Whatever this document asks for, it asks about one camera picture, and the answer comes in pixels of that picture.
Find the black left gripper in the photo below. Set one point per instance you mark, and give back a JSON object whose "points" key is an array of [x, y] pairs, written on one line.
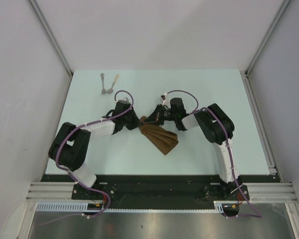
{"points": [[136, 122]]}

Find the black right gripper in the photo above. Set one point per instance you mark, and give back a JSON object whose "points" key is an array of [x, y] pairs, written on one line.
{"points": [[156, 116]]}

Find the aluminium corner post right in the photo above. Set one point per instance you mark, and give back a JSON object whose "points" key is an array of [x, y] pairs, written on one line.
{"points": [[283, 8]]}

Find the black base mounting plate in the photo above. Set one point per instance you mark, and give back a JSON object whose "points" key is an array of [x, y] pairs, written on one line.
{"points": [[129, 192]]}

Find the metal fork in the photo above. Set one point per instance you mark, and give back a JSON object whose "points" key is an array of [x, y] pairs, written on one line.
{"points": [[103, 91]]}

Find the aluminium corner post left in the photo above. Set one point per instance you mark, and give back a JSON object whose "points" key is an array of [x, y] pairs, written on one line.
{"points": [[39, 15]]}

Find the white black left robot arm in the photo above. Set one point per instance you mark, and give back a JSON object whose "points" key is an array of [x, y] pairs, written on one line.
{"points": [[70, 145]]}

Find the spoon with wooden handle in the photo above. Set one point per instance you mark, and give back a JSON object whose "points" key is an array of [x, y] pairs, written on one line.
{"points": [[110, 90]]}

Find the aluminium front rail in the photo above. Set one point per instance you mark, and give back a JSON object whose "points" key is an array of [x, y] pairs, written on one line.
{"points": [[258, 192]]}

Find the brown cloth napkin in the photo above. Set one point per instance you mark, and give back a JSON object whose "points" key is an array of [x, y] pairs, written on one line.
{"points": [[165, 141]]}

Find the aluminium corner post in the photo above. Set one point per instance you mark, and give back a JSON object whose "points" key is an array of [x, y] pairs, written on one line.
{"points": [[39, 15], [283, 8]]}

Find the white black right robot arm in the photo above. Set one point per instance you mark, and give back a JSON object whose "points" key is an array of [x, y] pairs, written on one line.
{"points": [[217, 128]]}

